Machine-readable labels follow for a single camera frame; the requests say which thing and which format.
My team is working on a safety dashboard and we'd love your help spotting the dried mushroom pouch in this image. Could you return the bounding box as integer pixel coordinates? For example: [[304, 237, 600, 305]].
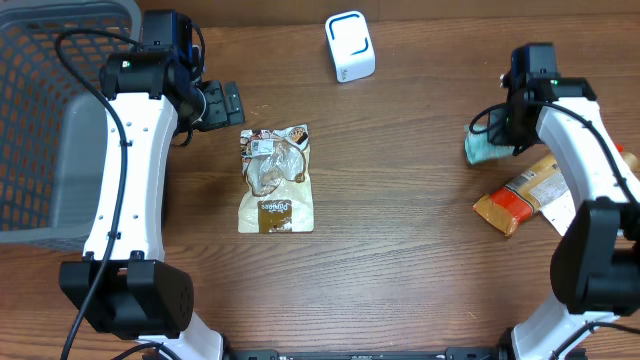
[[238, 124, 315, 234]]

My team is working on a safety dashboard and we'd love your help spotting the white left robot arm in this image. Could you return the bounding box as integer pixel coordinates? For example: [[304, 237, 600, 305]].
[[59, 10, 245, 359]]

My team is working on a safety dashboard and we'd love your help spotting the white tube with gold cap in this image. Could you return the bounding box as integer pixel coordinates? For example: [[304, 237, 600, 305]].
[[541, 152, 639, 236]]

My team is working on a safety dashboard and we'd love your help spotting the white barcode scanner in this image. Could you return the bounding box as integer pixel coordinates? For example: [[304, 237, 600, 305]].
[[324, 10, 376, 83]]

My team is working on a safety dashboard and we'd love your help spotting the green tissue packet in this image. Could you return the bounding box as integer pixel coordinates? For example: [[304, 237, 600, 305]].
[[464, 125, 514, 165]]

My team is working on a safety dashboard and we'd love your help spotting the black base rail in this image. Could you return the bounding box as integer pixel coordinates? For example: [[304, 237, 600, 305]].
[[222, 347, 511, 360]]

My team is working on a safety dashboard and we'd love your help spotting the grey plastic shopping basket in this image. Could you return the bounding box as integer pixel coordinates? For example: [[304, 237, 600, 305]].
[[1, 0, 141, 251]]

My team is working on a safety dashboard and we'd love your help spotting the orange spaghetti pasta package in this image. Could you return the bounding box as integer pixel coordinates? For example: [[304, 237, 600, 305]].
[[473, 154, 569, 237]]

